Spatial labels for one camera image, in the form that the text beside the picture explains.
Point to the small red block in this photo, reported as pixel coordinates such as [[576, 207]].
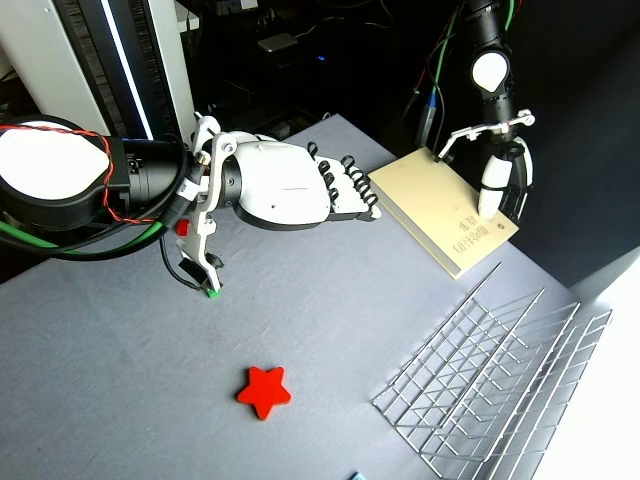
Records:
[[183, 227]]

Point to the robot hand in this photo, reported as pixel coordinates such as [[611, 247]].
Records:
[[280, 185], [492, 185]]

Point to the red star block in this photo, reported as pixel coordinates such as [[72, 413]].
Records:
[[263, 392]]

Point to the silver flat device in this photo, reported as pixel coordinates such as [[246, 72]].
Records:
[[277, 42]]

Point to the beige book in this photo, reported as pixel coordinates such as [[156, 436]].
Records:
[[430, 200]]

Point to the grey table cloth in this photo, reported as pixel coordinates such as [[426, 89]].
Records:
[[150, 375]]

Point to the white robot body column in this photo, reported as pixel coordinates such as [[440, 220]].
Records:
[[50, 60]]

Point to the green toy brick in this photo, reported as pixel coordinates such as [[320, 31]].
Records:
[[214, 294]]

